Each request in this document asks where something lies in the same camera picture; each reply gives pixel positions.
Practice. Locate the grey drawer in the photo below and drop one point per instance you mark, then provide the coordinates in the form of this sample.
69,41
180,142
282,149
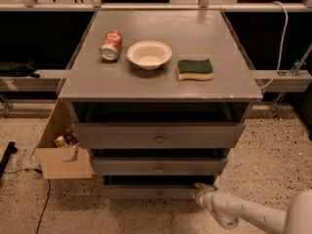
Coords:
152,186
156,136
156,166

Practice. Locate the metal frame rail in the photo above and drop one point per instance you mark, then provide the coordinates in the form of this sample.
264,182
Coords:
245,7

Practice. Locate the orange soda can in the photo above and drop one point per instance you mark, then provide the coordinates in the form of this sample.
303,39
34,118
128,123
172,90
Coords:
111,46

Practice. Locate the items inside cardboard box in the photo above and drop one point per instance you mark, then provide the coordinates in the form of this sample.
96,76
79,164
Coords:
68,138

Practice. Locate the grey drawer cabinet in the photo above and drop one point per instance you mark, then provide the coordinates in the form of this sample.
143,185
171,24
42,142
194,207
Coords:
96,91

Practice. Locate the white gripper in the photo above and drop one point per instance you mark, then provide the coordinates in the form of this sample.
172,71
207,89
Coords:
207,197

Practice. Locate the white paper bowl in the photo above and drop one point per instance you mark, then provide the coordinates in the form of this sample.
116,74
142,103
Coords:
149,55

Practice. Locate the cardboard box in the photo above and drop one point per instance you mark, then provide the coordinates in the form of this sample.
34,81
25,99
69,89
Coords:
57,159

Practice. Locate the grey bottom drawer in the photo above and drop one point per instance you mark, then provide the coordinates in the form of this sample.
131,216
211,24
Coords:
152,186

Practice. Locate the green yellow sponge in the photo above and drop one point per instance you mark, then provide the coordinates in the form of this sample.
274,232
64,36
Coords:
192,69

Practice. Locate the grey middle drawer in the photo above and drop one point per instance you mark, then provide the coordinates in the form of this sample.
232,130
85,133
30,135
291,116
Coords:
156,166

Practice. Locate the black object on floor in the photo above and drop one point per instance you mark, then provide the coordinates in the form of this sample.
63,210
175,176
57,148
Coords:
11,149

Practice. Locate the grey top drawer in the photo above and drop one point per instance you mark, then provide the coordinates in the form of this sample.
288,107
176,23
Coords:
156,136

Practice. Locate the black item on shelf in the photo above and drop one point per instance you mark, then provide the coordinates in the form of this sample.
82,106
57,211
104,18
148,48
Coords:
18,69

